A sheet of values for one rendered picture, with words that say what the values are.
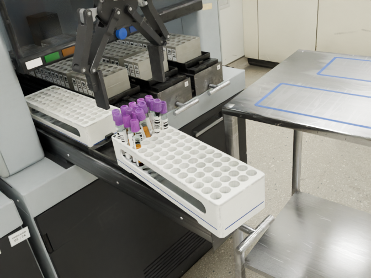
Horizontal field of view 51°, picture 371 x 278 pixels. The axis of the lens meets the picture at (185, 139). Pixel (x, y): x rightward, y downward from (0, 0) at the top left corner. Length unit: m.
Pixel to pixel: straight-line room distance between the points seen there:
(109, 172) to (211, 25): 0.72
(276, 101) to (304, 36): 2.24
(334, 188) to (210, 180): 1.46
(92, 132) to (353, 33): 2.40
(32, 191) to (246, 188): 0.53
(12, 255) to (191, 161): 0.52
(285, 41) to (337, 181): 1.51
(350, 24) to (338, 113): 2.13
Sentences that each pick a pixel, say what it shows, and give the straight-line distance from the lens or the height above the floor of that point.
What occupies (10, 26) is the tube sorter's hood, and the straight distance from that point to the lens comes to 0.91.
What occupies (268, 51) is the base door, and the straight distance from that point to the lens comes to 3.36.
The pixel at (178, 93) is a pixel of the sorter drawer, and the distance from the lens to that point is 1.13.
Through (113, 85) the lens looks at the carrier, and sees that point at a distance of 1.07.
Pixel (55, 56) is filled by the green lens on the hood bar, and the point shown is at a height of 0.98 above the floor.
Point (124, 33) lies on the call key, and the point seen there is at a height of 0.98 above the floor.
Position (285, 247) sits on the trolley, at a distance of 1.31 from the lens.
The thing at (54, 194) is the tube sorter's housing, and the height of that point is 0.69.
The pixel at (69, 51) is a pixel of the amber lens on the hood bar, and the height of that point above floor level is 0.98.
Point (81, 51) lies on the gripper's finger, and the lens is 0.63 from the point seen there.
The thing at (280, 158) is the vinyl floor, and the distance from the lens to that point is 2.21.
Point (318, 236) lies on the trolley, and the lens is 1.36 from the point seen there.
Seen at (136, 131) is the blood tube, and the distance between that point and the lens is 0.67.
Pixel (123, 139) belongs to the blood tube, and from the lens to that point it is 0.71.
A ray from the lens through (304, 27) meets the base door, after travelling 3.14.
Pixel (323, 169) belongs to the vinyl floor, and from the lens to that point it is 2.14.
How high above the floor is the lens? 1.23
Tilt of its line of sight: 30 degrees down
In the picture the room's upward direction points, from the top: 8 degrees counter-clockwise
